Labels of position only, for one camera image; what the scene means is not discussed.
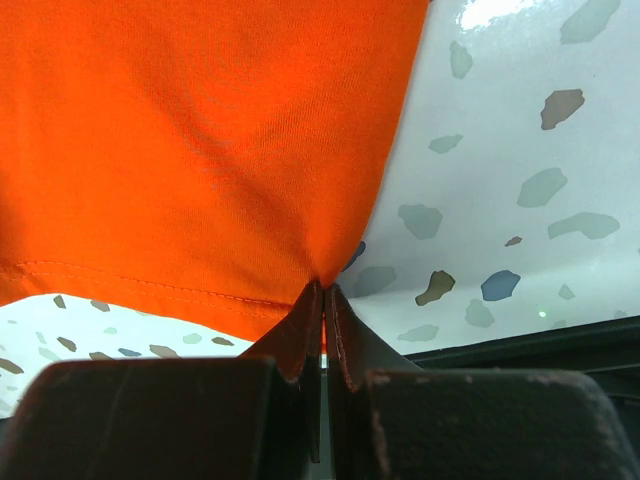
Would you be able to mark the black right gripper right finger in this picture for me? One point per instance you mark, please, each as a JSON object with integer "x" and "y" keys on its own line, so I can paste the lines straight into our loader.
{"x": 391, "y": 419}

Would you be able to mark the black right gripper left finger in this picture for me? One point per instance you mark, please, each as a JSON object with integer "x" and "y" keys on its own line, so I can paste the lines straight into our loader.
{"x": 255, "y": 416}

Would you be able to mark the orange t-shirt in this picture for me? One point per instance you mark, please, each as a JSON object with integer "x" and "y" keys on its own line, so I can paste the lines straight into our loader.
{"x": 201, "y": 160}

